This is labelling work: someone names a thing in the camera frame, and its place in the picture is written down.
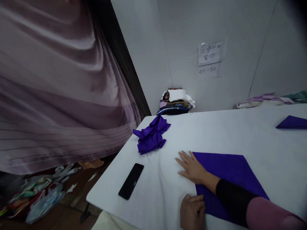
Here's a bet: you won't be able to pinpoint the heap of folded purple napkins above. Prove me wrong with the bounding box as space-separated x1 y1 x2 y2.
132 114 172 155

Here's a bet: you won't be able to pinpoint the person's left thumb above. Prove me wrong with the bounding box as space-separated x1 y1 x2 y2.
196 194 207 209

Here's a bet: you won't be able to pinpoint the small white paper sheet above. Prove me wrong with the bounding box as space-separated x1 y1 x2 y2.
197 65 223 81

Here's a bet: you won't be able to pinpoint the black smartphone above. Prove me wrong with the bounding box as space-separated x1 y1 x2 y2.
118 163 145 201

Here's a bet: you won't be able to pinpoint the person's left fingers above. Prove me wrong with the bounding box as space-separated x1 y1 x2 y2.
183 194 199 207

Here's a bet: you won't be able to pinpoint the triangular folded purple napkin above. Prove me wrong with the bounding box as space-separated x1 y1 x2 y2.
275 115 307 130

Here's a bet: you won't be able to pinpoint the handwritten paper notice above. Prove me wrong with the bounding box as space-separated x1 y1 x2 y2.
197 40 227 67

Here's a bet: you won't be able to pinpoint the person's left hand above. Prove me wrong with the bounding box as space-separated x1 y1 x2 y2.
180 194 207 230

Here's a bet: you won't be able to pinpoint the crumpled pastel cloth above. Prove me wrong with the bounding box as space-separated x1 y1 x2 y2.
236 89 307 110

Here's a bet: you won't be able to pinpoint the stack of folded clothes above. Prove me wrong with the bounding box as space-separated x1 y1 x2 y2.
156 87 196 116

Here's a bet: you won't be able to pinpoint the white tablecloth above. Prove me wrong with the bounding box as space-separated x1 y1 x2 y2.
86 103 307 230

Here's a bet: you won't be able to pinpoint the heap of plastic bags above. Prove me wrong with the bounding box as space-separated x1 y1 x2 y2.
0 174 67 225

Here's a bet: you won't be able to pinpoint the mauve satin curtain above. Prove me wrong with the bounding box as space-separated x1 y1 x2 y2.
0 0 152 175

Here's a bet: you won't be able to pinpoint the person's right hand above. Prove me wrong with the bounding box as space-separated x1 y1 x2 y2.
176 150 220 186

